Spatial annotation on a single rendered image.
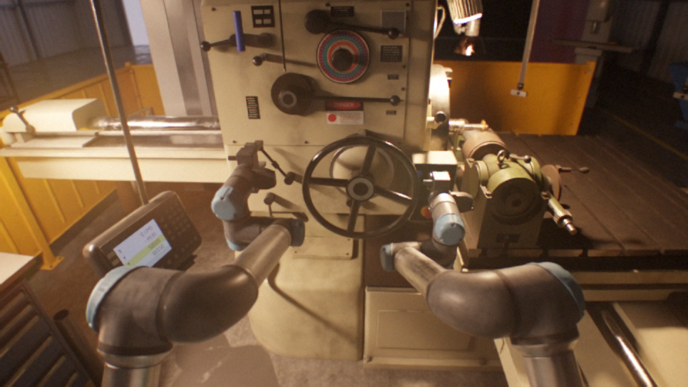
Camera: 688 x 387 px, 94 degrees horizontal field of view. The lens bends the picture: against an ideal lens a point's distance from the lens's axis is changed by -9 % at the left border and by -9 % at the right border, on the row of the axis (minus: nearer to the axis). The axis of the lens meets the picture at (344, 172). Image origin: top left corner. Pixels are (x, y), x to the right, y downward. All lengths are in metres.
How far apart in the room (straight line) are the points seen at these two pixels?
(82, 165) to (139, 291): 1.64
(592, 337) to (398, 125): 1.12
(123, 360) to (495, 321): 0.59
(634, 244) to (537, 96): 2.60
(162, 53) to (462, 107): 2.86
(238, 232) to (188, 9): 1.37
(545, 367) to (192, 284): 0.59
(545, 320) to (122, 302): 0.68
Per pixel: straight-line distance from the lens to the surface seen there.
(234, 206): 0.90
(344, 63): 1.11
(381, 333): 2.03
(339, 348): 2.17
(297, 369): 2.25
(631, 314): 1.91
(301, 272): 1.87
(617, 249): 1.71
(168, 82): 2.20
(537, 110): 4.17
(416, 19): 1.20
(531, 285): 0.68
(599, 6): 7.17
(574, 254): 1.63
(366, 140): 1.03
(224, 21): 1.28
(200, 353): 2.45
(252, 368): 2.30
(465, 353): 2.24
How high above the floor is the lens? 1.89
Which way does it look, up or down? 28 degrees down
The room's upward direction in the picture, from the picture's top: 1 degrees counter-clockwise
